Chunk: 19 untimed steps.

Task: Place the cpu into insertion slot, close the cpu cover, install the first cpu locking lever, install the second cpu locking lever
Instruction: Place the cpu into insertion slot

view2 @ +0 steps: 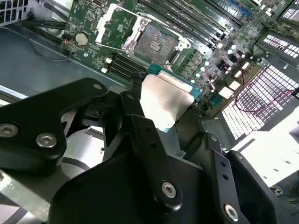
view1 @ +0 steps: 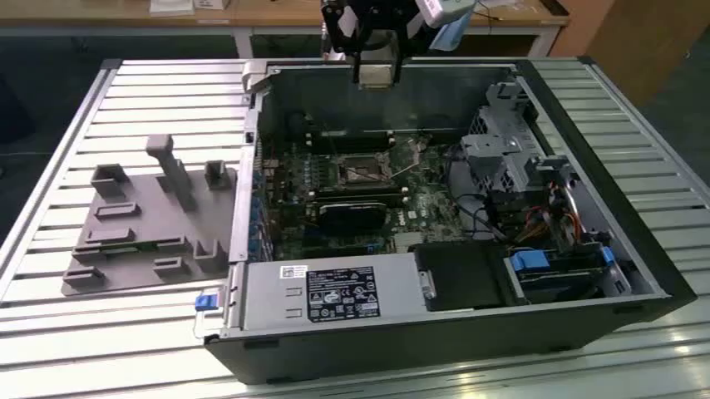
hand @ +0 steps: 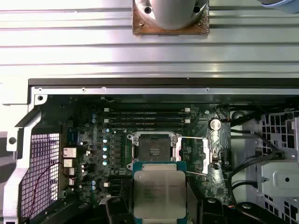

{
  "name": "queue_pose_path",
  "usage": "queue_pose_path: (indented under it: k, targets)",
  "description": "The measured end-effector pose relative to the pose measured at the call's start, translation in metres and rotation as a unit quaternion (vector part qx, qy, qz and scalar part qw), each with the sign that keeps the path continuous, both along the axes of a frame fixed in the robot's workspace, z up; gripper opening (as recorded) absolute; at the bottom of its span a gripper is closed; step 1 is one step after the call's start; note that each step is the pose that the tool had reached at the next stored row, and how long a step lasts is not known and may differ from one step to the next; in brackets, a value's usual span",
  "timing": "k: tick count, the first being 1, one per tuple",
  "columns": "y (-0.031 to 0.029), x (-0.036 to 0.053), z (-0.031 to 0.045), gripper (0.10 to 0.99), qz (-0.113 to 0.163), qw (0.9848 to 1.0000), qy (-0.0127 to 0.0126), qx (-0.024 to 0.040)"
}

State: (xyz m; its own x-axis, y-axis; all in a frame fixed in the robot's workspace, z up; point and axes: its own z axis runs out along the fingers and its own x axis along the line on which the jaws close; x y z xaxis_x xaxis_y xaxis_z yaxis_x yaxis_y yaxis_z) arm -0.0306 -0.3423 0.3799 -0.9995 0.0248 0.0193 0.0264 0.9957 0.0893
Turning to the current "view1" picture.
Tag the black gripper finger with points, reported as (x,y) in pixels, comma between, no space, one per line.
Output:
(358,62)
(399,62)

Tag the silver square CPU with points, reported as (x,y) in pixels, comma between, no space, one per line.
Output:
(376,77)

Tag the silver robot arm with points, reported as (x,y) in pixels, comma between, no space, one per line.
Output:
(443,12)

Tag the CPU socket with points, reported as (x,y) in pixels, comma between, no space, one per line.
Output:
(360,170)

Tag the black RAM slot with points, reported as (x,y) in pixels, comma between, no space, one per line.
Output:
(360,189)
(360,195)

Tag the black expansion slot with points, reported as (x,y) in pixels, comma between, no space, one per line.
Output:
(332,251)

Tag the black drive bay cover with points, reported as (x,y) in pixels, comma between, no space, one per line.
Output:
(460,278)

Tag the small white box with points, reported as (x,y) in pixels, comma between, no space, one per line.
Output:
(211,4)

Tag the grey metal drive cage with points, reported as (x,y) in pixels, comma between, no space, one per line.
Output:
(499,166)

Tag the green motherboard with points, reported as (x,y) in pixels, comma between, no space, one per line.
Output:
(432,203)

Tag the large white box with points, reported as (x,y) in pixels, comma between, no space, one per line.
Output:
(172,8)

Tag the black graphics card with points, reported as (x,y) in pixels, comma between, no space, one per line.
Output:
(350,216)

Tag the small silver chipset heatsink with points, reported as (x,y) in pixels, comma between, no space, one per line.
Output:
(408,240)

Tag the wooden cabinet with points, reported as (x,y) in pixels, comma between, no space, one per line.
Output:
(638,41)

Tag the wooden desk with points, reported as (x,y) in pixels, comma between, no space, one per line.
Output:
(83,16)

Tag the blue disk carrier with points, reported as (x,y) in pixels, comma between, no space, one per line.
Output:
(530,259)

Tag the grey parts rack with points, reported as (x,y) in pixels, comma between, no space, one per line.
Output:
(144,216)

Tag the silver power supply unit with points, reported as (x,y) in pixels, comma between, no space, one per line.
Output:
(266,299)

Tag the small blue bay clip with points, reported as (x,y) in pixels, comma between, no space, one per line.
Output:
(607,255)

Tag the black hard disk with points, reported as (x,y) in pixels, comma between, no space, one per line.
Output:
(561,287)

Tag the green RAM stick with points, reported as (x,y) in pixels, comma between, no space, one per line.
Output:
(119,248)

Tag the blue case latch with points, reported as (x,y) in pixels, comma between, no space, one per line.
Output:
(206,302)

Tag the black PC case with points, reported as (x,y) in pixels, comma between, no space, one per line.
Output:
(388,357)

